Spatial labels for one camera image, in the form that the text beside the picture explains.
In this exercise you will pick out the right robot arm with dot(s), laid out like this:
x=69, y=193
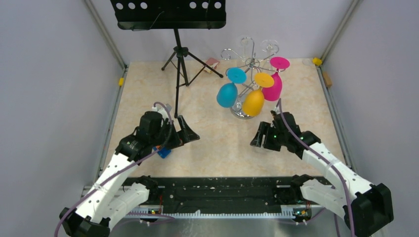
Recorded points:
x=365, y=207

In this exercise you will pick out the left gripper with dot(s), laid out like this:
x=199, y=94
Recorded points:
x=186, y=135

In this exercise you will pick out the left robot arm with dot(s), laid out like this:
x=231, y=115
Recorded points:
x=100, y=210

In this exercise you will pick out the blue plastic goblet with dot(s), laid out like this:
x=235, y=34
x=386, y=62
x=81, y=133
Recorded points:
x=228, y=93

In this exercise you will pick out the blue orange toy car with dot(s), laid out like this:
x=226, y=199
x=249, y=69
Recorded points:
x=162, y=151

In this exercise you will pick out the chrome wine glass rack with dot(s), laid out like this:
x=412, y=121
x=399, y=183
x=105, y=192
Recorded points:
x=256, y=65

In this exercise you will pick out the wooden block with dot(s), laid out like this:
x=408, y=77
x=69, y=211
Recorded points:
x=327, y=80

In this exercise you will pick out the tall clear flute glass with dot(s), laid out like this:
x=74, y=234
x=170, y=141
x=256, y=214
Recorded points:
x=245, y=52

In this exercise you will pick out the magenta plastic goblet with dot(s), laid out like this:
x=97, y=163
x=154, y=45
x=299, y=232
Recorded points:
x=278, y=64

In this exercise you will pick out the yellow corner clamp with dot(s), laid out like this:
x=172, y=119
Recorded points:
x=317, y=61

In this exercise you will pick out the black music stand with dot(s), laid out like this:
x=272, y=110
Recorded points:
x=144, y=15

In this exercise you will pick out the small pink card box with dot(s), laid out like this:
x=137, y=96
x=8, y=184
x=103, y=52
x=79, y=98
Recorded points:
x=212, y=63

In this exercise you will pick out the small clear tumbler glass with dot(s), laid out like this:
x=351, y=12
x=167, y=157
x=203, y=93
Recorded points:
x=261, y=150

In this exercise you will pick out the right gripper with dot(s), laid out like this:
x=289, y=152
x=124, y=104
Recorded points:
x=265, y=128

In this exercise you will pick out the clear wine glass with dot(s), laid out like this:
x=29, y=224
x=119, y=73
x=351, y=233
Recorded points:
x=271, y=47

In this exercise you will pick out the orange plastic goblet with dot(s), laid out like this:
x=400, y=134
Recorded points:
x=254, y=101

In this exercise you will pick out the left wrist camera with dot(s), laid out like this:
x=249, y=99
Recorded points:
x=163, y=110

